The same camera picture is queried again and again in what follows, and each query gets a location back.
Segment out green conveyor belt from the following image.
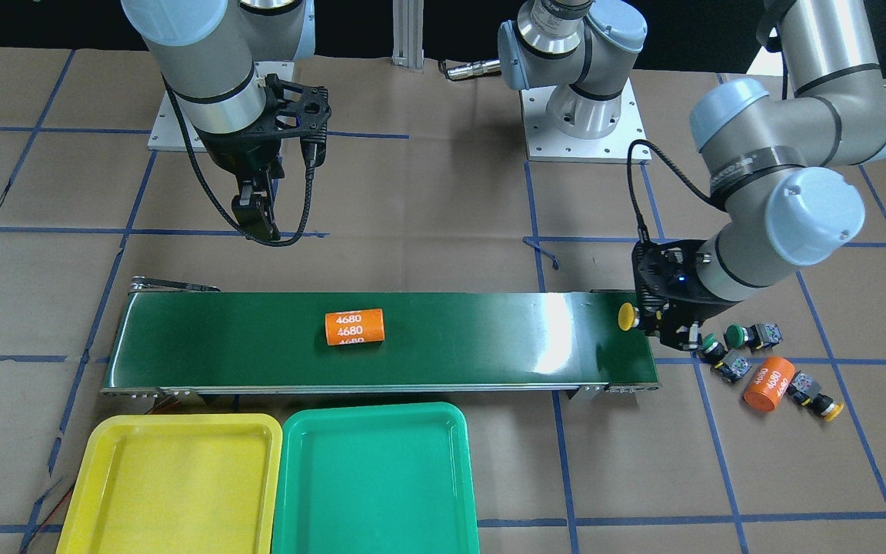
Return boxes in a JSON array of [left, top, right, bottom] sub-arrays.
[[101, 289, 660, 397]]

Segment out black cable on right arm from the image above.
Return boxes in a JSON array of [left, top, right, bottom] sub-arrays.
[[160, 74, 328, 249]]

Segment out yellow mushroom push button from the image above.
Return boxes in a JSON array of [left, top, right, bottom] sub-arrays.
[[618, 302, 649, 331], [785, 372, 846, 422]]

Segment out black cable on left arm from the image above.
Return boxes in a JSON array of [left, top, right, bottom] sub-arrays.
[[626, 140, 724, 245]]

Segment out green plastic tray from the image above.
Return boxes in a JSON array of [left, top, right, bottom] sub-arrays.
[[271, 402, 481, 553]]

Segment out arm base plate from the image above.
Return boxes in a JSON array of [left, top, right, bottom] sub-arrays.
[[520, 80, 647, 164], [148, 60, 296, 153]]

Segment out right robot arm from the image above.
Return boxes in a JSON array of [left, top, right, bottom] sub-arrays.
[[121, 1, 331, 248]]

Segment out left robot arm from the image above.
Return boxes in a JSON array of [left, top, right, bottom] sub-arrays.
[[618, 1, 886, 351]]

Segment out yellow plastic tray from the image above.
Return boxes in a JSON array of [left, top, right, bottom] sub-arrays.
[[58, 413, 284, 553]]

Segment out aluminium frame post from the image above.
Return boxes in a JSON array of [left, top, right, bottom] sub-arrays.
[[391, 0, 425, 73]]

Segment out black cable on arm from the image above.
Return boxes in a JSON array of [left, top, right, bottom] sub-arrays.
[[160, 74, 328, 249], [626, 140, 724, 245]]

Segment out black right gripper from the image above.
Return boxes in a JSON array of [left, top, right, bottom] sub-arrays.
[[198, 75, 331, 242]]

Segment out orange cylinder with white numbers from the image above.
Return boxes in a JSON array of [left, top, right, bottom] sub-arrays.
[[324, 309, 386, 346]]

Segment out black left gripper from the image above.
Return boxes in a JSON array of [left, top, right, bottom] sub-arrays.
[[632, 239, 723, 351]]

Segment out green mushroom push button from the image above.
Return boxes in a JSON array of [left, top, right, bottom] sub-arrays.
[[697, 334, 751, 385], [724, 322, 783, 352]]

